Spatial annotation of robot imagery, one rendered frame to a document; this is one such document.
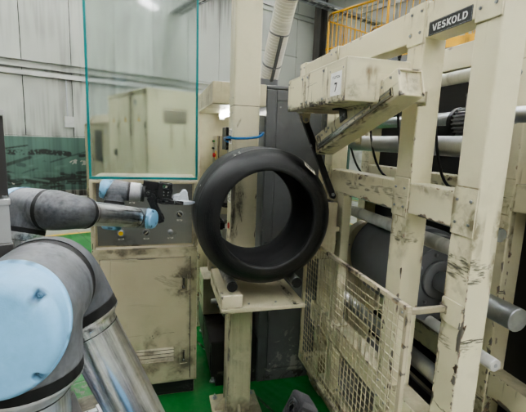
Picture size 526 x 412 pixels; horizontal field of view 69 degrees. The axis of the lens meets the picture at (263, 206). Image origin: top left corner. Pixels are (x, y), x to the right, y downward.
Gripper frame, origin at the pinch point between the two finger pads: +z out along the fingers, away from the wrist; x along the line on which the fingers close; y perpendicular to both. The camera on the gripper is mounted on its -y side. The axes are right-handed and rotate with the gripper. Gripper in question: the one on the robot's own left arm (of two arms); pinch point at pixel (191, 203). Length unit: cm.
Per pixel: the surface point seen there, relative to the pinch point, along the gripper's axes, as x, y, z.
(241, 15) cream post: 26, 85, 14
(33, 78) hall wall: 843, 109, -301
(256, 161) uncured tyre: -11.6, 21.4, 21.8
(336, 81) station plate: -30, 53, 41
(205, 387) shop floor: 55, -120, 28
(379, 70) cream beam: -36, 58, 53
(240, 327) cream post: 26, -66, 36
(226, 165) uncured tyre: -8.8, 18.0, 10.7
